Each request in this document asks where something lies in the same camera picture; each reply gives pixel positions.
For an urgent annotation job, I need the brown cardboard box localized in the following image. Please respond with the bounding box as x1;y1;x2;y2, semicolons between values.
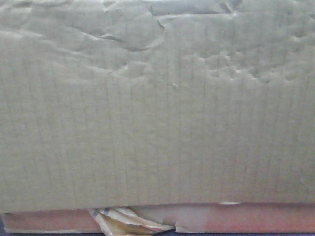
0;0;315;234

